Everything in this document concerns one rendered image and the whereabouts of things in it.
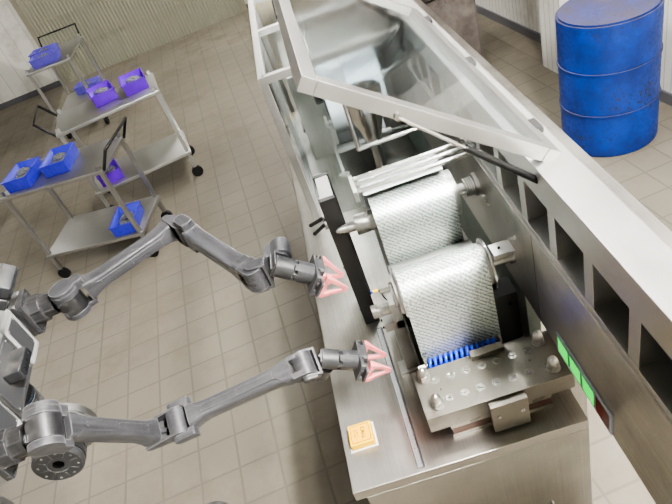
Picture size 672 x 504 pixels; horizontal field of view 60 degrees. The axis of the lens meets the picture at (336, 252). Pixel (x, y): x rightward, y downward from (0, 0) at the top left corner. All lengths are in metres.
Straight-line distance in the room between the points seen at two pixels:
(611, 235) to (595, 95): 2.94
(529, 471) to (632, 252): 0.95
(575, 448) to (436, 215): 0.75
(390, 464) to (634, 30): 2.88
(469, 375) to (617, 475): 1.14
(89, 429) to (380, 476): 0.76
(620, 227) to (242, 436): 2.41
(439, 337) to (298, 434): 1.48
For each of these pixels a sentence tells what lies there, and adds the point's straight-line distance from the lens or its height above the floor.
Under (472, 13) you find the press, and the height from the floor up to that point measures 0.61.
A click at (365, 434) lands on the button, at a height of 0.92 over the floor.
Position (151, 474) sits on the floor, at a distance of 3.29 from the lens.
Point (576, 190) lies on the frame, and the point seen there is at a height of 1.65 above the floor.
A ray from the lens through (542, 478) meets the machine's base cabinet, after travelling 1.89.
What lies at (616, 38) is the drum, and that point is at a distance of 3.82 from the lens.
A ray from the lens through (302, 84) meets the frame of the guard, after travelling 1.04.
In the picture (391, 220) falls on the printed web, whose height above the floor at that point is 1.36.
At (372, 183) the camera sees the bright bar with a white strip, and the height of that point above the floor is 1.44.
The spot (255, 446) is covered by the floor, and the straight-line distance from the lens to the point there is 3.07.
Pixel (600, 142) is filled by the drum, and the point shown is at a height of 0.12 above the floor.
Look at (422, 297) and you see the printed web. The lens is 1.55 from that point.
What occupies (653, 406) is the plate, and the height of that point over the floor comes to 1.43.
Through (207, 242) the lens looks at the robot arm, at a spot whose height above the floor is 1.47.
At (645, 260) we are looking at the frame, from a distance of 1.02.
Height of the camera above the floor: 2.35
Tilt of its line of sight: 37 degrees down
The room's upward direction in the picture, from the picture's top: 21 degrees counter-clockwise
